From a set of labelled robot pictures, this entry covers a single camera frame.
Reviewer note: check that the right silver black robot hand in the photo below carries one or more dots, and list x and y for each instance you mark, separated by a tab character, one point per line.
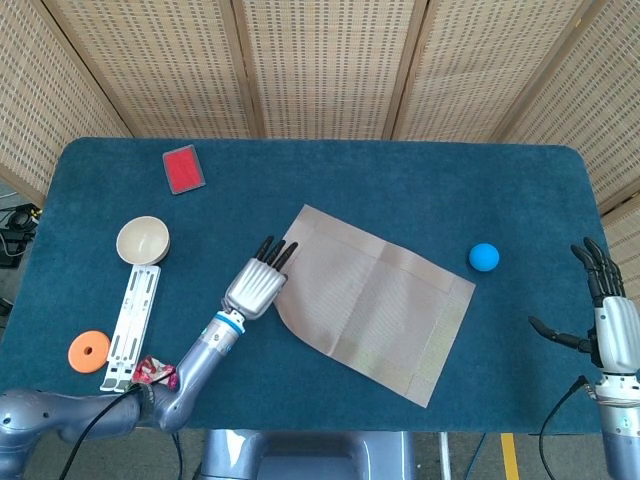
620	330

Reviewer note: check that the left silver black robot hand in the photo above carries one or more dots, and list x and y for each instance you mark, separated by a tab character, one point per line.
257	290

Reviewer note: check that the beige woven placemat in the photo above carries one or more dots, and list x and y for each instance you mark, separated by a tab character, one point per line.
375	305

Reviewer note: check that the beige bowl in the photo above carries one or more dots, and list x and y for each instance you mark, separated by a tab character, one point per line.
143	241

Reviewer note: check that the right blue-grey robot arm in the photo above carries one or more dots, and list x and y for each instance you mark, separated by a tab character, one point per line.
622	435

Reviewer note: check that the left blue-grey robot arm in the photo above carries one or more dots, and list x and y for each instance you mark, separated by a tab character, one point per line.
200	360

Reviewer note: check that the white folding stand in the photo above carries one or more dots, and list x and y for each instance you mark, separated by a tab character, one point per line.
131	325

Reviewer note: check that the red drink pouch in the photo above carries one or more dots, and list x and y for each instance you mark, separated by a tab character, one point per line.
150	369

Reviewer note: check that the red flat card case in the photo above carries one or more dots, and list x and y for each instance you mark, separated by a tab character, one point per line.
183	169

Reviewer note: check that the blue ball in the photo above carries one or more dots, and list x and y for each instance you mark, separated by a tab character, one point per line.
484	258

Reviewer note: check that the blue-grey robot torso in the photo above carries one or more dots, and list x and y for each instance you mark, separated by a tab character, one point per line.
305	457

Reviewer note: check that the blue table cloth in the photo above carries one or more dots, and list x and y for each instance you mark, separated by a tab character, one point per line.
400	175

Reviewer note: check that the metal table leg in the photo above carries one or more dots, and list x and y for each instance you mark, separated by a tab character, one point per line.
445	455

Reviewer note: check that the bamboo folding screen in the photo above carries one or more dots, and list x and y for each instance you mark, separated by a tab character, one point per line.
325	65

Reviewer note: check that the black floor equipment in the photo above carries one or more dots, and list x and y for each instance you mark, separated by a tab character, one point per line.
17	225

